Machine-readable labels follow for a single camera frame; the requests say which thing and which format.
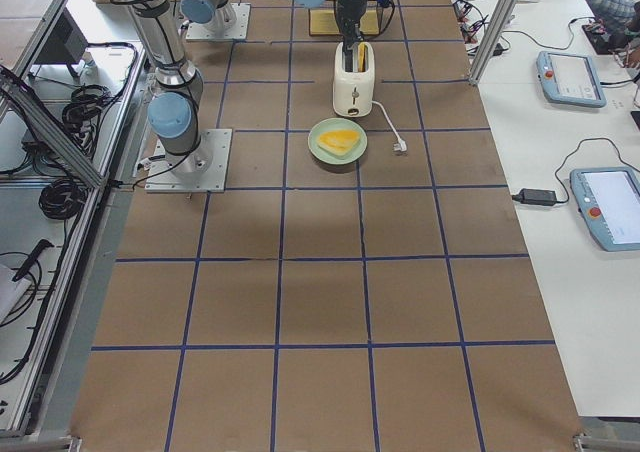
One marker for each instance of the wooden board in basket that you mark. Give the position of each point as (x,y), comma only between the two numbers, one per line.
(322,23)

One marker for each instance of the aluminium frame post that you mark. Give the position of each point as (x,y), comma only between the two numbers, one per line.
(484,53)

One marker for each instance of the white two-slot toaster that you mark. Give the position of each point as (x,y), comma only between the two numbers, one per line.
(353,91)

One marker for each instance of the lower teach pendant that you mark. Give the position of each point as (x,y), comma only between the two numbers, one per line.
(608,201)

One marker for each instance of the bread slice in toaster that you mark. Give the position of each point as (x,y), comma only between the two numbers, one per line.
(360,57)

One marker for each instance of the triangular bread on plate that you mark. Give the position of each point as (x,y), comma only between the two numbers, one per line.
(338,142)

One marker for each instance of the upper teach pendant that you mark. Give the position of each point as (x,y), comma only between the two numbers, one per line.
(570,79)

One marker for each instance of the light green plate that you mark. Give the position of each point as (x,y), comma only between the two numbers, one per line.
(336,124)

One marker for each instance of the black wire basket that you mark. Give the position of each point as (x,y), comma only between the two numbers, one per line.
(385,8)

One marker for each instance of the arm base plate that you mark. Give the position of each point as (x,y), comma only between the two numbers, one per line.
(236,32)
(204,170)

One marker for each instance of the black power adapter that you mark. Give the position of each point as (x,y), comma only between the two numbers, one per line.
(536,197)

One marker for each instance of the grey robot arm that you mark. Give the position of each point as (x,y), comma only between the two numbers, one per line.
(215,9)
(173,114)

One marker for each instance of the teach pendant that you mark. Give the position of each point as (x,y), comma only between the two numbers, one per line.
(570,79)
(608,201)

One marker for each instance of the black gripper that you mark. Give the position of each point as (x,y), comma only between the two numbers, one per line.
(348,3)

